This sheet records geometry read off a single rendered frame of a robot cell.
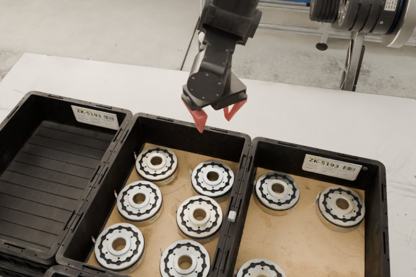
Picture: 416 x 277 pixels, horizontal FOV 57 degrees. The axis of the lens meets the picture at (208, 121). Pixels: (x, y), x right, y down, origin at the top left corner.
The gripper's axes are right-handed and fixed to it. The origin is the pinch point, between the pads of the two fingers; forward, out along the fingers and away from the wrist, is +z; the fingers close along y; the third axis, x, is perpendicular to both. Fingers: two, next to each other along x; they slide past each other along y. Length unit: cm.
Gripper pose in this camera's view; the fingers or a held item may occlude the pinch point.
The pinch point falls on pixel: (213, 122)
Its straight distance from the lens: 76.3
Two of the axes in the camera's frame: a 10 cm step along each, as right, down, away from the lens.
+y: 8.7, -3.5, 3.6
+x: -5.0, -6.2, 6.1
